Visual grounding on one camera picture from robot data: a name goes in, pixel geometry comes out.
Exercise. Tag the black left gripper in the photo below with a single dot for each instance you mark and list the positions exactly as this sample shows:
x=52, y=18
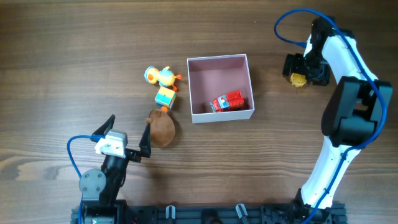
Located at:
x=134, y=155

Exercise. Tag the yellow duck toy blue hat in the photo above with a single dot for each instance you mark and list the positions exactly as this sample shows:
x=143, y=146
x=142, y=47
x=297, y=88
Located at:
x=164, y=77

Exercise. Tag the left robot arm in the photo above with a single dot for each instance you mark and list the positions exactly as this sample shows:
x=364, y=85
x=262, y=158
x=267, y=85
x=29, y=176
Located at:
x=100, y=187

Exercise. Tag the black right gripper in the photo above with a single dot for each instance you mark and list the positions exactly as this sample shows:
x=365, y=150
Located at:
x=292, y=64

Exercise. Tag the yellow spinning top toy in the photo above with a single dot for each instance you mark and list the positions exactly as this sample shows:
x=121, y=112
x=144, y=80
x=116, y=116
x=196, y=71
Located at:
x=298, y=80

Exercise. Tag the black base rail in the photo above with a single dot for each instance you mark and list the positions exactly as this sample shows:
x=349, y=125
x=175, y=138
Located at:
x=261, y=214

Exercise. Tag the brown plush toy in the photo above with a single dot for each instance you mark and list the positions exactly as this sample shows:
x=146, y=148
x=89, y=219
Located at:
x=162, y=128

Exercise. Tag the colourful puzzle cube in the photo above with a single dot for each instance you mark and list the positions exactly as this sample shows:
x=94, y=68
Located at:
x=165, y=97

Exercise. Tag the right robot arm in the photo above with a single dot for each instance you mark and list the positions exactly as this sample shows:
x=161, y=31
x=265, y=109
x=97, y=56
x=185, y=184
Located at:
x=354, y=116

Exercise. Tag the white box pink inside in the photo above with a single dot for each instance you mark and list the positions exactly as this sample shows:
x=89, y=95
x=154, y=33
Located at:
x=211, y=77

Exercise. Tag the red toy fire truck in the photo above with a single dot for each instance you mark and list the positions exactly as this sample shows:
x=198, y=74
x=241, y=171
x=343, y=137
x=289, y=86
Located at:
x=231, y=101

